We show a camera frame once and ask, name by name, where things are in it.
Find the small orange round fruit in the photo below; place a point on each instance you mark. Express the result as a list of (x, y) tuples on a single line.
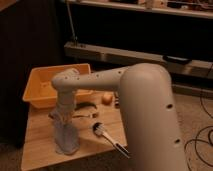
[(107, 98)]

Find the white handled spoon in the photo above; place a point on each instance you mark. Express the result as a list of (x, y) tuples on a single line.
[(100, 131)]

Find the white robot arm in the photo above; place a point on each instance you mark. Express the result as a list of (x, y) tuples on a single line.
[(147, 109)]

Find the green pepper toy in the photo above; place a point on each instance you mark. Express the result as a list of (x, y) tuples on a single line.
[(85, 104)]

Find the dark striped block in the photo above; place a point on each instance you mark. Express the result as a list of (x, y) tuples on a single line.
[(116, 99)]

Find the grey metal shelf unit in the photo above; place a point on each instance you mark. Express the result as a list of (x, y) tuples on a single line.
[(180, 40)]

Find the yellow plastic bin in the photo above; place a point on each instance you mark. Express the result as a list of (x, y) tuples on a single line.
[(39, 92)]

